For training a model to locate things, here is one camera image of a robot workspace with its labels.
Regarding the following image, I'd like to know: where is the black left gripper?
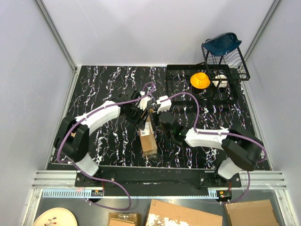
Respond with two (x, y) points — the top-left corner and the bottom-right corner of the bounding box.
(125, 104), (150, 130)

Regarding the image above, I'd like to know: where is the brown cardboard express box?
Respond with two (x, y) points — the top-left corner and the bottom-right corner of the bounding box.
(139, 116), (158, 156)

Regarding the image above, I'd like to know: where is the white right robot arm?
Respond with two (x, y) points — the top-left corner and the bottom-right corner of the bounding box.
(158, 112), (264, 187)

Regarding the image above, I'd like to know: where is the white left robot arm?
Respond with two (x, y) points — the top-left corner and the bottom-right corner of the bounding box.
(54, 90), (150, 186)

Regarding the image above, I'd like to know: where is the small cardboard box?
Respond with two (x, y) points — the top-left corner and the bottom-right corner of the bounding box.
(108, 212), (141, 226)

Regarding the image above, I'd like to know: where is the cardboard box at corner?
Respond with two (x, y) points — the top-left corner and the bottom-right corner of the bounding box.
(224, 200), (279, 226)

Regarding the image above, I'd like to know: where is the yellow plastic cup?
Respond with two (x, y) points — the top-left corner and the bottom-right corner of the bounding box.
(190, 72), (210, 89)

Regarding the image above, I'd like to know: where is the black drain tray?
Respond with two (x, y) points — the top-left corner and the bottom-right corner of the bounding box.
(166, 64), (239, 106)

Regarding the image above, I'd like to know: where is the white small cup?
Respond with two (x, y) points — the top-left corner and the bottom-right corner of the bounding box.
(212, 74), (228, 89)

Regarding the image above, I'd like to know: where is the flat cardboard sheet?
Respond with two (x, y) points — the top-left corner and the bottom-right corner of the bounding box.
(145, 200), (222, 226)

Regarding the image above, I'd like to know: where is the blue bowl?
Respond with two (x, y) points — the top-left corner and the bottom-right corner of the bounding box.
(207, 32), (242, 56)

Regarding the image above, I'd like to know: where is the patterned ceramic plate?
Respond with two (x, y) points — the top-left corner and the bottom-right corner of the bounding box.
(33, 208), (78, 226)

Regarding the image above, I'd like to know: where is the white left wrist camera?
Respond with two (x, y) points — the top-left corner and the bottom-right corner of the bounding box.
(138, 96), (151, 110)

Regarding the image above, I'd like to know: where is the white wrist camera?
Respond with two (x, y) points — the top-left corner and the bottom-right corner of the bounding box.
(157, 96), (172, 113)
(138, 96), (151, 110)

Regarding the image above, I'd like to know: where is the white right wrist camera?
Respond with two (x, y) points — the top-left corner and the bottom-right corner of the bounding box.
(157, 96), (172, 113)

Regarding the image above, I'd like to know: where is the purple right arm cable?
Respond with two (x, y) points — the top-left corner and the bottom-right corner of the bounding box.
(167, 92), (268, 163)

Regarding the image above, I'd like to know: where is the black wire dish rack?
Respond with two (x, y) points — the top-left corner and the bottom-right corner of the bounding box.
(201, 43), (251, 84)

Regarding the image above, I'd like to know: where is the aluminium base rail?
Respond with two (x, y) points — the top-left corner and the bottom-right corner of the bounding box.
(28, 169), (236, 198)

